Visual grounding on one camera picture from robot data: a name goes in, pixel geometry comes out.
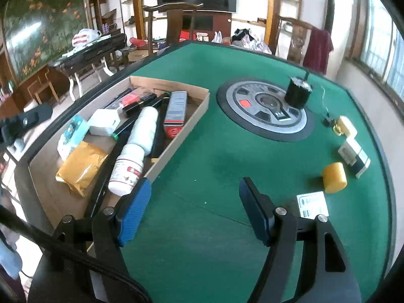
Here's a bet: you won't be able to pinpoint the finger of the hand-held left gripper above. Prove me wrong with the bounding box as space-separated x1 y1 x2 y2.
0 104 54 147

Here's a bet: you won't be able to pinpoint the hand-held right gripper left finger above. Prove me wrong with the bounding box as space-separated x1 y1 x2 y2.
28 177 153 303

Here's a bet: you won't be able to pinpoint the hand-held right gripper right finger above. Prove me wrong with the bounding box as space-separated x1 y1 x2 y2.
239 177 363 303

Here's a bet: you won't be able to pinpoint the white bottle chicken label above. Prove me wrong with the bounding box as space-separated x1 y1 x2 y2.
108 143 146 196

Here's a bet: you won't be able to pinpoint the light blue tissue pack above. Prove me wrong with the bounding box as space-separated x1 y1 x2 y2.
57 115 90 160

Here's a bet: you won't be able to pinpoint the yellow foil packet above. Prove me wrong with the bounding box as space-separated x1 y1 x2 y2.
55 141 109 198

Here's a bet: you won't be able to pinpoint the cardboard box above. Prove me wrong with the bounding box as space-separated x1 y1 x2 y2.
28 76 210 256

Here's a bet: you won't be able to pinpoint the white bottle purple label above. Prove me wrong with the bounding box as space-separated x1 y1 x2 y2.
126 106 159 157

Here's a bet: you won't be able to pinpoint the black marker green cap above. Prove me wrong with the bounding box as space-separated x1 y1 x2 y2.
111 114 142 141

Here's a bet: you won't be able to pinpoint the pink item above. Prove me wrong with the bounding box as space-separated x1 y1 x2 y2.
107 89 142 109

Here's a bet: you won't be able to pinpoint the grey box red end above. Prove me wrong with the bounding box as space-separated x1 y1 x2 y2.
163 91 189 139

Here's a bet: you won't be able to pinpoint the small wooden stool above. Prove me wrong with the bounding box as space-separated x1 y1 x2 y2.
27 79 60 105

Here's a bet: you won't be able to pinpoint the white box red border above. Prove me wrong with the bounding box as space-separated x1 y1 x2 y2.
296 191 329 219

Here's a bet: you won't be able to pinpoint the black folding table white legs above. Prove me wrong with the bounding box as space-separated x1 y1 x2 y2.
49 33 127 102

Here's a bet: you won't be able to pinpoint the yellow jar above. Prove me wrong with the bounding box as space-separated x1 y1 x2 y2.
321 162 348 194

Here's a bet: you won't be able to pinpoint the white red plastic bag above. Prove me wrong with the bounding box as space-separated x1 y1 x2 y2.
72 28 102 48

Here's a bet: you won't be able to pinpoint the white and dark blue box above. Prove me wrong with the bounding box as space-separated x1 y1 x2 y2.
337 137 371 179

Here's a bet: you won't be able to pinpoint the round grey black table panel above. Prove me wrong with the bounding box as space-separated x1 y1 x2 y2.
216 76 316 142

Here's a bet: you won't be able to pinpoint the black cylindrical motor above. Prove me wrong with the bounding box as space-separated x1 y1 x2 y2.
285 72 313 108

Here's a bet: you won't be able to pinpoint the person's light blue clothing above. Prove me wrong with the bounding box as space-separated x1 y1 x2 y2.
0 189 24 278

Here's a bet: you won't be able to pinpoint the wooden chair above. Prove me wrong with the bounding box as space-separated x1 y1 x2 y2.
274 13 316 67
142 3 204 56

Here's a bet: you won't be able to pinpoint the pile of clothes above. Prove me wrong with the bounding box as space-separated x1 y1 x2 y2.
232 28 272 54

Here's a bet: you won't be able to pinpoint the maroon cloth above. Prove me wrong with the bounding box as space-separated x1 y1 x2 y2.
303 27 334 74

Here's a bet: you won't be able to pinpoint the wooden television cabinet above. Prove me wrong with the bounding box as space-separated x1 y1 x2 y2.
167 9 234 43

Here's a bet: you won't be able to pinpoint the white standing air conditioner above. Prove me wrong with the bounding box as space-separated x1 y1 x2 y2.
325 0 360 60

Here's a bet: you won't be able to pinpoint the window with metal grille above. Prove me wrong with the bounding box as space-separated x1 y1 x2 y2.
345 0 404 98

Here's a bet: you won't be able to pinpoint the black braided cable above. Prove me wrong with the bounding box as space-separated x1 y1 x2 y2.
0 207 153 303

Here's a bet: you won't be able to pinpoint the large floral wall painting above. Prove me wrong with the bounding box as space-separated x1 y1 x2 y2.
2 0 90 83

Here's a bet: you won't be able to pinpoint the motor wire with connector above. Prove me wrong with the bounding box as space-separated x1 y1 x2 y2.
311 84 335 127

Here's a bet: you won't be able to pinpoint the yellow keychain case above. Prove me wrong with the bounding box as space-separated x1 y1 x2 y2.
331 116 358 138

